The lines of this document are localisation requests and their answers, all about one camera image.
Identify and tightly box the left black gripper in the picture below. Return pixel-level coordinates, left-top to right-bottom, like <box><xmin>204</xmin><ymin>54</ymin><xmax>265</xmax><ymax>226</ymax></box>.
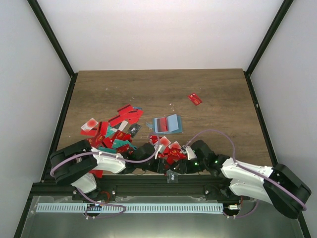
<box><xmin>137</xmin><ymin>158</ymin><xmax>172</xmax><ymax>175</ymax></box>

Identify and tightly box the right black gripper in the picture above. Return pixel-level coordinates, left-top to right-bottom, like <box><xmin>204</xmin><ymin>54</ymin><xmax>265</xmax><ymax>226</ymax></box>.
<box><xmin>171</xmin><ymin>158</ymin><xmax>208</xmax><ymax>175</ymax></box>

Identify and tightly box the small black card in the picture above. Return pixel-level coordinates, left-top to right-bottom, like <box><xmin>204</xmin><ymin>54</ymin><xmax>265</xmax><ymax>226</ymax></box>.
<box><xmin>166</xmin><ymin>170</ymin><xmax>178</xmax><ymax>183</ymax></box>

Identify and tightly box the red card black stripe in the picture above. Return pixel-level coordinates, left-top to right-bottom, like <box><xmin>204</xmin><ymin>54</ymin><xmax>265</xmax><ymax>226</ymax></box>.
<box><xmin>157</xmin><ymin>117</ymin><xmax>168</xmax><ymax>133</ymax></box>

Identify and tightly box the teal leather card holder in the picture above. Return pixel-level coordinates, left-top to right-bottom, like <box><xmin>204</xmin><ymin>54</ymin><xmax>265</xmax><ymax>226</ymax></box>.
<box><xmin>146</xmin><ymin>114</ymin><xmax>183</xmax><ymax>134</ymax></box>

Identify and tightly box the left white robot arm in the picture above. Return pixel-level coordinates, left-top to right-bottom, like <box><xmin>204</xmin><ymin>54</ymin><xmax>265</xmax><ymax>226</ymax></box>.
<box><xmin>50</xmin><ymin>140</ymin><xmax>166</xmax><ymax>200</ymax></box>

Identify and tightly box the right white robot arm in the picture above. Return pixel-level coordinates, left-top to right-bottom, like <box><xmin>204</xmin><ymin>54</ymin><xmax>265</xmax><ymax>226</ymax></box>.
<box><xmin>180</xmin><ymin>140</ymin><xmax>312</xmax><ymax>219</ymax></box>

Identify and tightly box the red gold card right pile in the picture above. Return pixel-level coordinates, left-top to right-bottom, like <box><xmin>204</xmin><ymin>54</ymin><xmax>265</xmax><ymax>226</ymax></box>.
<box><xmin>163</xmin><ymin>141</ymin><xmax>187</xmax><ymax>165</ymax></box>

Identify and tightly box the red gold card pile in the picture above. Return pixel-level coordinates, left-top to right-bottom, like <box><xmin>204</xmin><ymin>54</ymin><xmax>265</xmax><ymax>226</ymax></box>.
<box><xmin>116</xmin><ymin>144</ymin><xmax>135</xmax><ymax>154</ymax></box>
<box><xmin>163</xmin><ymin>141</ymin><xmax>187</xmax><ymax>165</ymax></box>

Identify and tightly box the white red circle card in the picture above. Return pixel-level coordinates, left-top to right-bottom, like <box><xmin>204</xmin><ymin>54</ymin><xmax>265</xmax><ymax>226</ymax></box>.
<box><xmin>159</xmin><ymin>136</ymin><xmax>171</xmax><ymax>148</ymax></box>

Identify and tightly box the red VIP card centre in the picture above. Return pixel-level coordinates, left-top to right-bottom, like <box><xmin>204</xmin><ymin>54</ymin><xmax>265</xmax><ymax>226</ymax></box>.
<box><xmin>149</xmin><ymin>134</ymin><xmax>160</xmax><ymax>145</ymax></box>

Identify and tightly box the black card centre left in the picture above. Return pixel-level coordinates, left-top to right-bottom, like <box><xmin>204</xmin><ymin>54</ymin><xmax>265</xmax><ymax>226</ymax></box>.
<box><xmin>127</xmin><ymin>123</ymin><xmax>141</xmax><ymax>138</ymax></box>

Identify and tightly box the red card top pile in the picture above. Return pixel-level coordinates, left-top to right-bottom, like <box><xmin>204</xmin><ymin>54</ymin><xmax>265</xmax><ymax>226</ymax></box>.
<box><xmin>117</xmin><ymin>104</ymin><xmax>133</xmax><ymax>116</ymax></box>

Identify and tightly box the red card far right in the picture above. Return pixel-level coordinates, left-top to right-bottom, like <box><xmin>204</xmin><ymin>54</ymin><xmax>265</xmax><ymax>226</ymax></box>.
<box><xmin>188</xmin><ymin>93</ymin><xmax>203</xmax><ymax>106</ymax></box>

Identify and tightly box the white red card left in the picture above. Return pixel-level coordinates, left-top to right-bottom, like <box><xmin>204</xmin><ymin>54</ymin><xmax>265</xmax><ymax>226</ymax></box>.
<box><xmin>81</xmin><ymin>118</ymin><xmax>99</xmax><ymax>132</ymax></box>

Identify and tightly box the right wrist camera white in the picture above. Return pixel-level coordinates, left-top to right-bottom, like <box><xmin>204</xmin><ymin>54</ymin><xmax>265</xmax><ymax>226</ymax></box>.
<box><xmin>182</xmin><ymin>146</ymin><xmax>197</xmax><ymax>161</ymax></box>

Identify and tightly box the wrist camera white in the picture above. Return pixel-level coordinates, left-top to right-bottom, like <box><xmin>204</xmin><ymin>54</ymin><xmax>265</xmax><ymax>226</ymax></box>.
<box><xmin>155</xmin><ymin>144</ymin><xmax>166</xmax><ymax>159</ymax></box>
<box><xmin>182</xmin><ymin>146</ymin><xmax>197</xmax><ymax>161</ymax></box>

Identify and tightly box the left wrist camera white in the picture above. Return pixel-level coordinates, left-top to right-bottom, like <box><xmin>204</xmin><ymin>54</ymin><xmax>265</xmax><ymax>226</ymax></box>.
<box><xmin>155</xmin><ymin>144</ymin><xmax>166</xmax><ymax>159</ymax></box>

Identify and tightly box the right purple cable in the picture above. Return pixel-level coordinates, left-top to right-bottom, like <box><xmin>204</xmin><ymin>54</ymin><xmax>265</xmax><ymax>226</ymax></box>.
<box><xmin>185</xmin><ymin>129</ymin><xmax>308</xmax><ymax>219</ymax></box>

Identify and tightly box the purple cable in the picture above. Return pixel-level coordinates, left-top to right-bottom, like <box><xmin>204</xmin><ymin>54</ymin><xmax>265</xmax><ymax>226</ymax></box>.
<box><xmin>50</xmin><ymin>133</ymin><xmax>160</xmax><ymax>220</ymax></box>
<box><xmin>185</xmin><ymin>129</ymin><xmax>308</xmax><ymax>219</ymax></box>

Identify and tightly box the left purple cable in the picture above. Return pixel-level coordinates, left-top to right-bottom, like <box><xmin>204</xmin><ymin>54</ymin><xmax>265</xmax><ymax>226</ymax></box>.
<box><xmin>50</xmin><ymin>133</ymin><xmax>160</xmax><ymax>220</ymax></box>

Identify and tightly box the light blue slotted cable duct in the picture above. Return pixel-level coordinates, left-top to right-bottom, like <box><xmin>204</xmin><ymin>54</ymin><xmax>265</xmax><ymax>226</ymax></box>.
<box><xmin>36</xmin><ymin>203</ymin><xmax>223</xmax><ymax>214</ymax></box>

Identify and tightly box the black frame post right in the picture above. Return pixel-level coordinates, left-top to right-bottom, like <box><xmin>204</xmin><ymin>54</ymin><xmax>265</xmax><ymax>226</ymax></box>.
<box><xmin>244</xmin><ymin>0</ymin><xmax>294</xmax><ymax>76</ymax></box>

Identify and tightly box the black frame post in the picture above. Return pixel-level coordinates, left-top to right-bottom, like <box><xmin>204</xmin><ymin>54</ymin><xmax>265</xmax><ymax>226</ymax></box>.
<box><xmin>26</xmin><ymin>0</ymin><xmax>76</xmax><ymax>78</ymax></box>
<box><xmin>244</xmin><ymin>0</ymin><xmax>294</xmax><ymax>76</ymax></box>

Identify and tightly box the black frame post left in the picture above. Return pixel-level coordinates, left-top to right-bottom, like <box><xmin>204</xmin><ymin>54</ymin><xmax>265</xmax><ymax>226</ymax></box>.
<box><xmin>26</xmin><ymin>0</ymin><xmax>76</xmax><ymax>78</ymax></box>

